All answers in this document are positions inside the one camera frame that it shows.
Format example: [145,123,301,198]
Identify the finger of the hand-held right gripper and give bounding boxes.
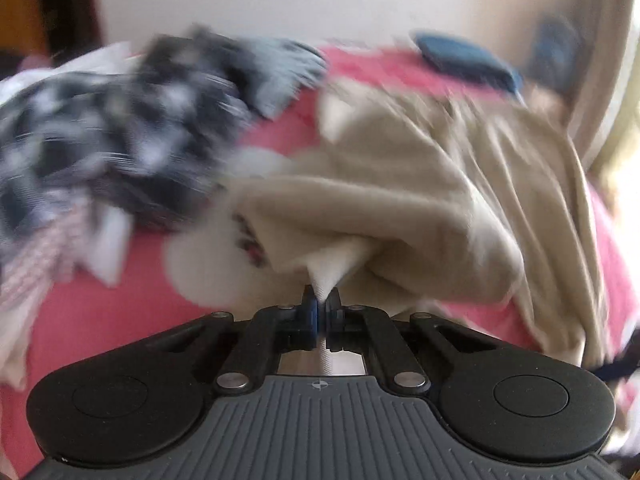
[597,330,640,385]

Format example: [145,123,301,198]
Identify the grey curtain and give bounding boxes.
[570,0,636,166]

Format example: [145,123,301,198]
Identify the pink houndstooth garment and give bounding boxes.
[0,200,96,311]

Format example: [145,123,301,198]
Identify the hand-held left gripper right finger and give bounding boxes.
[322,287,496,395]

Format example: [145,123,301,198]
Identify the beige pants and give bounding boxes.
[220,80,608,366]

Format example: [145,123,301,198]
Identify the pink floral blanket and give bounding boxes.
[0,42,640,466]

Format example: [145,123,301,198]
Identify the plaid shirt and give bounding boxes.
[0,25,251,231]

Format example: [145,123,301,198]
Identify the dark wooden wardrobe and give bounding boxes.
[35,0,108,56]

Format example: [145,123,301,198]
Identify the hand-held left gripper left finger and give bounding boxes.
[145,285,318,395]

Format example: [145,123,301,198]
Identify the folded blue clothes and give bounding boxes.
[412,32,523,96]

